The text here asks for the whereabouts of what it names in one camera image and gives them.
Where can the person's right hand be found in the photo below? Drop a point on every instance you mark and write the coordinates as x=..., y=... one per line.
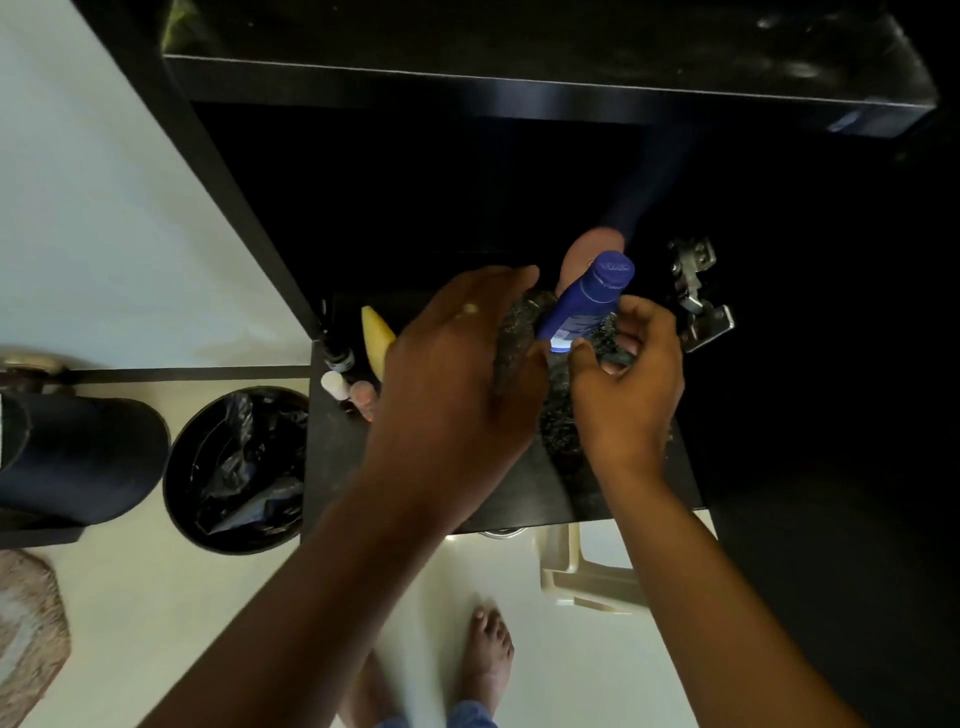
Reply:
x=630, y=405

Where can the person's left hand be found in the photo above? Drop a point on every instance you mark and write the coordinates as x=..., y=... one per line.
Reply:
x=442, y=405

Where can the small orange tube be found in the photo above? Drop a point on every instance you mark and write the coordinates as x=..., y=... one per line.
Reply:
x=364, y=394

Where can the yellow teardrop bottle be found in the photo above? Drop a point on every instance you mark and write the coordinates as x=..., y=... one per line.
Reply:
x=375, y=337

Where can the small white-capped bottle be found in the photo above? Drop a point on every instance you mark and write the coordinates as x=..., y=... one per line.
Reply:
x=334, y=385

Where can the dark dropper bottle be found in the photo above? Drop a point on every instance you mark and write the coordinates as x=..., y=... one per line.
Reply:
x=339, y=358

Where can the blue bottle with label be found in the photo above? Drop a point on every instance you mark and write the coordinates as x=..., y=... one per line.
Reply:
x=592, y=296

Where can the pink rounded bottle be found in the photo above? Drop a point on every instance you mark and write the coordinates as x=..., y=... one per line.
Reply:
x=581, y=255

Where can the black cabinet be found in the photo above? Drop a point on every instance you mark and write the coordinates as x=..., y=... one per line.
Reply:
x=525, y=75

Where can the person's right forearm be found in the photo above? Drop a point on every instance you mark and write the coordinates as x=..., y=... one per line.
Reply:
x=712, y=615

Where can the person's left forearm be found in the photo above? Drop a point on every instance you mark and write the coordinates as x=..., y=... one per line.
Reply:
x=315, y=615

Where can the metal cabinet hinge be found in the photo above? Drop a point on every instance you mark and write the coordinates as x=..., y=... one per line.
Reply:
x=709, y=326

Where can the black cabinet door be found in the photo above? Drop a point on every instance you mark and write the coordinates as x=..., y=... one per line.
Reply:
x=825, y=525

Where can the person's right foot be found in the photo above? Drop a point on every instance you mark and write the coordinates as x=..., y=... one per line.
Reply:
x=487, y=660

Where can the person's foot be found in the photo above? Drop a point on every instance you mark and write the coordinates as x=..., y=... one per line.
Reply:
x=367, y=697
x=487, y=660

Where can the person's left foot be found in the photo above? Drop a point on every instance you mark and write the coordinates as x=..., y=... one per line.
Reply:
x=367, y=697

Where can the person's blue trousers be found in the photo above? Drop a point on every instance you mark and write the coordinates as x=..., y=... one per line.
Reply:
x=469, y=716

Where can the beige plastic stool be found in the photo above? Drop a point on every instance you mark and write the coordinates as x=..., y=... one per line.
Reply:
x=577, y=581

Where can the black plastic bin liner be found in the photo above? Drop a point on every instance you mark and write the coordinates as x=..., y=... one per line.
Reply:
x=247, y=465

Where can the black round trash bin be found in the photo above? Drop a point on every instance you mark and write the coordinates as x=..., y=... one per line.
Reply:
x=174, y=480

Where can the black cylindrical bin with sticker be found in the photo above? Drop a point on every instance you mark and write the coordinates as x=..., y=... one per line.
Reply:
x=90, y=457

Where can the black flat stand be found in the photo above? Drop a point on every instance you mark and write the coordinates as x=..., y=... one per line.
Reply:
x=37, y=536

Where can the woven beige floor mat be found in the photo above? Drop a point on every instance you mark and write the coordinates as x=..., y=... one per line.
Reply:
x=26, y=637

